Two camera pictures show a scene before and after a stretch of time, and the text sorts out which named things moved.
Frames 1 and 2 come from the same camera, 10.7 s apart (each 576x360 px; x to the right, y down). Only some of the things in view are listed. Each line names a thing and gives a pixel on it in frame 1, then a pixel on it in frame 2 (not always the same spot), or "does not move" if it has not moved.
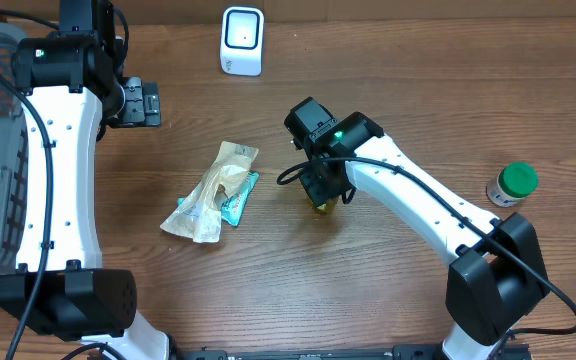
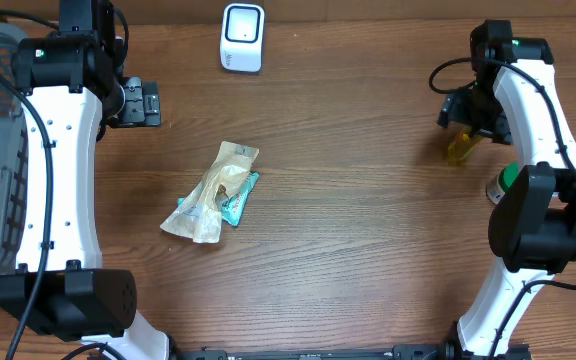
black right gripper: [314, 179] to [456, 112]
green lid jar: [513, 183] does not move
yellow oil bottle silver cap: [327, 208] to [462, 145]
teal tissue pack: [232, 209] does not move
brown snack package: [198, 216] does not move
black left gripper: [149, 104] does not move
